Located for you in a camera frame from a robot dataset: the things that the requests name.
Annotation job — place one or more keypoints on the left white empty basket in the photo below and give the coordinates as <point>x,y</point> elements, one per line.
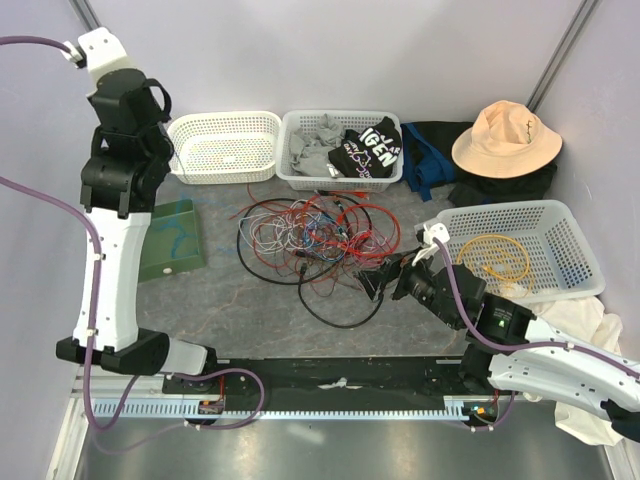
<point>224,147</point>

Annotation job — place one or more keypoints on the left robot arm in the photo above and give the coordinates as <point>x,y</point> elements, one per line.
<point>129,160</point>

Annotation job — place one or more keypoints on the slotted cable duct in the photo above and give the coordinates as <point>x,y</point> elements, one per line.
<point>193,409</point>

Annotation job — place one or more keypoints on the black garment under hat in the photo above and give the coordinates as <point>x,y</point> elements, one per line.
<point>471,190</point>

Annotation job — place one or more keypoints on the black printed t-shirt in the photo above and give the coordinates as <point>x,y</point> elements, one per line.
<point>369,154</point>

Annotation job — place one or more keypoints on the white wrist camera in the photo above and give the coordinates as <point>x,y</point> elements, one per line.
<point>429,235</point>
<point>99,52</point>

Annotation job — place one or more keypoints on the white tape scrap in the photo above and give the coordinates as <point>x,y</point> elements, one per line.
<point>341,383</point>

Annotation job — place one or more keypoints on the peach bucket hat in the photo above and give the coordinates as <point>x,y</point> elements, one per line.
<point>506,141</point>

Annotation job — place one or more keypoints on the grey cloth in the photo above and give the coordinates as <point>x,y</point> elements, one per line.
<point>309,152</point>

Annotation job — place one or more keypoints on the white cloth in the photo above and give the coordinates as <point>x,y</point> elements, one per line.
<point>586,319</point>

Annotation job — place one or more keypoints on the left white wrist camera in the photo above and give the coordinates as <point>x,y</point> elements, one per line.
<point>99,52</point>

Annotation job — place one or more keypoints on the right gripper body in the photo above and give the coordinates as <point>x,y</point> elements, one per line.
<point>408,274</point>

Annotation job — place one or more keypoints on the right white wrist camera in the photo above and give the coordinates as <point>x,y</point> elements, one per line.
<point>429,235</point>

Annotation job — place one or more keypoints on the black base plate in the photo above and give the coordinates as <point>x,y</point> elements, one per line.
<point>387,382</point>

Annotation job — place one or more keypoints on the middle white clothes basket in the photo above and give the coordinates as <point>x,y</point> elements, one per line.
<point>306,121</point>

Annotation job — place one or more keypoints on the green plastic tray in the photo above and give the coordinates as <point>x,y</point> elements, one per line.
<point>173,242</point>

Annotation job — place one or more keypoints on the right white large basket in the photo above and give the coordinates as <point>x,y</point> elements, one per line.
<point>529,252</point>

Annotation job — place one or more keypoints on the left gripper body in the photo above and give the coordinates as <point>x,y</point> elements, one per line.
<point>163,141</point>

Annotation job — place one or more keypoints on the blue black garment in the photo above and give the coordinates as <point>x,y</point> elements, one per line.
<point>427,149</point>

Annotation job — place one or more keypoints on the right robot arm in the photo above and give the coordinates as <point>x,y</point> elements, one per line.
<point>511,348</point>

